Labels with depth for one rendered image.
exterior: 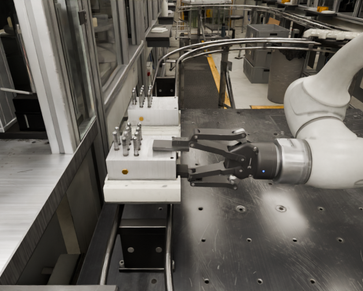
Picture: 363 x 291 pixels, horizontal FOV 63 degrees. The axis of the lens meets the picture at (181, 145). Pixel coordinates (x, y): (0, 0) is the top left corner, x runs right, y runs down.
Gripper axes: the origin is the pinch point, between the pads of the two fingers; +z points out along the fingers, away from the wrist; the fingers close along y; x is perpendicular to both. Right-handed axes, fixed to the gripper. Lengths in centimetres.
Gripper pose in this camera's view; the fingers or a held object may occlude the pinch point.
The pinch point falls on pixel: (169, 157)
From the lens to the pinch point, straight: 58.0
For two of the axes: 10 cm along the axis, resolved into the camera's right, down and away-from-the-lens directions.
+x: -0.1, 5.0, -8.7
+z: -10.0, -0.3, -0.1
